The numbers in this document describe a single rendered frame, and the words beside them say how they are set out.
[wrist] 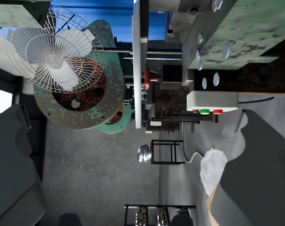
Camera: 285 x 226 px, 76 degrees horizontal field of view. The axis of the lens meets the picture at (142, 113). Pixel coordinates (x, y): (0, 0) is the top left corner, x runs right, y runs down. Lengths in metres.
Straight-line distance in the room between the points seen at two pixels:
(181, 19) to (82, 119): 1.37
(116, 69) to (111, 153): 5.51
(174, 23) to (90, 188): 7.09
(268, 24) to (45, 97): 1.71
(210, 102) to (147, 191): 6.76
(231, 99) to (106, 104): 1.26
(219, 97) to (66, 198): 7.41
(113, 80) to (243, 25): 1.42
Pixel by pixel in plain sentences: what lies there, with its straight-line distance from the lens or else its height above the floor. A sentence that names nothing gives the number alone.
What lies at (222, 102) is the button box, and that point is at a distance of 0.56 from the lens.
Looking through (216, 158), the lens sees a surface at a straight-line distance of 1.67.
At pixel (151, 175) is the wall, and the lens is 7.08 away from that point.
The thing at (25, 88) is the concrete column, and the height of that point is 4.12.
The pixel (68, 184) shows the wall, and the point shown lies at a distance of 7.57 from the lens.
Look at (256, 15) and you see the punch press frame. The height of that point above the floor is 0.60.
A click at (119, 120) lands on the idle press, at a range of 3.37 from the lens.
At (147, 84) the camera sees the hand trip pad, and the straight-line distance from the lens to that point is 0.63.
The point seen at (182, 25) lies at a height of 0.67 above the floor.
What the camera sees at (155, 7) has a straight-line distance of 0.41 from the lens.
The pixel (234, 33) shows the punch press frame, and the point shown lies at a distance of 0.40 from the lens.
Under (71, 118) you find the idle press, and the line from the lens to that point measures 1.73.
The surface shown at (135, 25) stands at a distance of 0.19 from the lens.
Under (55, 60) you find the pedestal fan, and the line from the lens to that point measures 1.24.
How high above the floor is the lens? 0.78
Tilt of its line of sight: 1 degrees down
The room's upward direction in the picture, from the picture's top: 89 degrees counter-clockwise
